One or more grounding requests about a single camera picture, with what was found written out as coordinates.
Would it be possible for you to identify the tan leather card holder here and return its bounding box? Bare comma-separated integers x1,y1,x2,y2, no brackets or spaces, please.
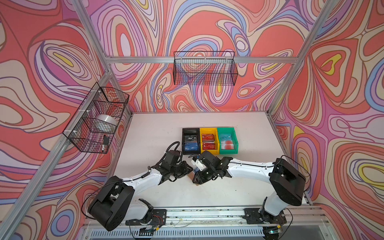
187,173,200,186

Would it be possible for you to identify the black plastic bin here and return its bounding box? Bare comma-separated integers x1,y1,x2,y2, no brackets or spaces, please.
182,128,201,155

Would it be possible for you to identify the black card in bin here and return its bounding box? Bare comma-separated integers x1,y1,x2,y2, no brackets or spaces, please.
184,135,198,143

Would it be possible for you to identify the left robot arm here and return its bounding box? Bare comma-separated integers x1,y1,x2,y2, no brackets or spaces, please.
81,141,192,232

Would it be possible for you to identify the yellow plastic bin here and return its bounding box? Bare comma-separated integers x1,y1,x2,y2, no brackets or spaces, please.
200,128,220,155

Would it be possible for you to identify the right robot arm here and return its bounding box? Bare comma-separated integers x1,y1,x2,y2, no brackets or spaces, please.
191,151,306,217

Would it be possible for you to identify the green plastic bin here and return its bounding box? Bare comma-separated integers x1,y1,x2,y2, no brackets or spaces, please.
217,127,239,155

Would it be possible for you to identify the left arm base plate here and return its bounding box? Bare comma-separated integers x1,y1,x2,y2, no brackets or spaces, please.
125,209,167,227

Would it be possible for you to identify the silver tape roll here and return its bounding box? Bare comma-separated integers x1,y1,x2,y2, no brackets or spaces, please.
96,114,118,126

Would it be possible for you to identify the red card in yellow bin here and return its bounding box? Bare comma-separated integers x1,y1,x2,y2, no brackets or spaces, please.
202,142,217,150

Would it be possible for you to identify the black wire basket on left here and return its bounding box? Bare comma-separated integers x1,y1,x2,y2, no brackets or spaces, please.
63,83,130,154

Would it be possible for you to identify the black wire basket at back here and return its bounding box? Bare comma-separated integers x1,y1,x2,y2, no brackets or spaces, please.
173,50,238,86

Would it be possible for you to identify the red card in green bin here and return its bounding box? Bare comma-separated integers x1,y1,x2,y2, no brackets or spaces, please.
221,140,235,150

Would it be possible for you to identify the blue VIP card in bin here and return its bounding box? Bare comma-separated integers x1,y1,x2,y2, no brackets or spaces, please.
184,143,199,152

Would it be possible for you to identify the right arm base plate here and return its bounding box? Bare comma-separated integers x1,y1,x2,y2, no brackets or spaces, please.
242,208,287,226

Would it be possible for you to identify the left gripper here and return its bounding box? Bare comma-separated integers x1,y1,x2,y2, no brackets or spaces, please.
168,161,194,179

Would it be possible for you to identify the aluminium front rail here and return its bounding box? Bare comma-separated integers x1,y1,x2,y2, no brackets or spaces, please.
88,205,331,232

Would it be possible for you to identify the black wire basket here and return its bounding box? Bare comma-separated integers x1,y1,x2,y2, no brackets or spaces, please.
63,83,130,154
173,50,238,86

